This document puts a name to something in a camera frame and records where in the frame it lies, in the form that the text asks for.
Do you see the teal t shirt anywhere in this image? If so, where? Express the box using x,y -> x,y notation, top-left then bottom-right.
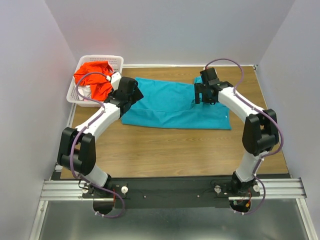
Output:
121,77 -> 232,130

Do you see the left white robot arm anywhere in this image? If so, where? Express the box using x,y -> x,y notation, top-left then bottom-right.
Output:
57,73 -> 144,193

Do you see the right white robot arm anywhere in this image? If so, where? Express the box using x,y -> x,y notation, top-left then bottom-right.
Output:
194,68 -> 279,195

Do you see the orange t shirt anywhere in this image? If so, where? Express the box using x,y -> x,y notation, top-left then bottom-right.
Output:
73,61 -> 115,102

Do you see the white plastic basket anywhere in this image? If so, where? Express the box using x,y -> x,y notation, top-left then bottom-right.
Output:
66,54 -> 124,108

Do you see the white t shirt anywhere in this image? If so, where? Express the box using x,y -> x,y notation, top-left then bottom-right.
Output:
77,85 -> 91,101

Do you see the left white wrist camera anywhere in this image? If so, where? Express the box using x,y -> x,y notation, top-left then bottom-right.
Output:
106,71 -> 122,90

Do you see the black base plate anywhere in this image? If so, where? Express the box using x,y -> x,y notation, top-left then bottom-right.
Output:
82,175 -> 261,209

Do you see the aluminium rail frame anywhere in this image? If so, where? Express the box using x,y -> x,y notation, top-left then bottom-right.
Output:
30,174 -> 318,240

